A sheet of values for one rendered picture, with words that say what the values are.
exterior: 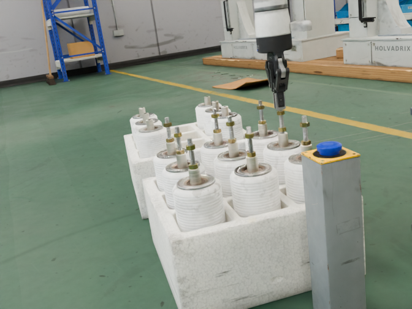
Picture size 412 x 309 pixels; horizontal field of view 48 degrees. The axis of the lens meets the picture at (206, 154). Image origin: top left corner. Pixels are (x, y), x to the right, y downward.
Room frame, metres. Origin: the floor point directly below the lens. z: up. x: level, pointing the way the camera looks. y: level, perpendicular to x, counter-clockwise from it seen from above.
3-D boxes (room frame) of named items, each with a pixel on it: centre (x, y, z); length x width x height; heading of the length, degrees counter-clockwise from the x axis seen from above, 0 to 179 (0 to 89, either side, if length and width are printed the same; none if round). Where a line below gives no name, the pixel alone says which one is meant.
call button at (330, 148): (0.72, -0.20, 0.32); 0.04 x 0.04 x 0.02
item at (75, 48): (6.52, 1.49, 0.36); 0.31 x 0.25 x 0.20; 112
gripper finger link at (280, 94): (1.00, -0.18, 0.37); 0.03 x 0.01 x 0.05; 3
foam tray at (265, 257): (0.99, -0.06, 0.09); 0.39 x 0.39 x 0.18; 13
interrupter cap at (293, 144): (1.01, -0.18, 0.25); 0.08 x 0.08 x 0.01
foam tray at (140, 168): (1.52, 0.06, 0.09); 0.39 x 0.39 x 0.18; 11
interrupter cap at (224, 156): (0.99, -0.06, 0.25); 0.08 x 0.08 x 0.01
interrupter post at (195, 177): (0.85, 0.03, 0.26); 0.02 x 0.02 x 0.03
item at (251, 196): (0.87, -0.09, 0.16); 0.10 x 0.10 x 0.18
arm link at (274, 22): (1.02, -0.20, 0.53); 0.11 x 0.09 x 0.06; 93
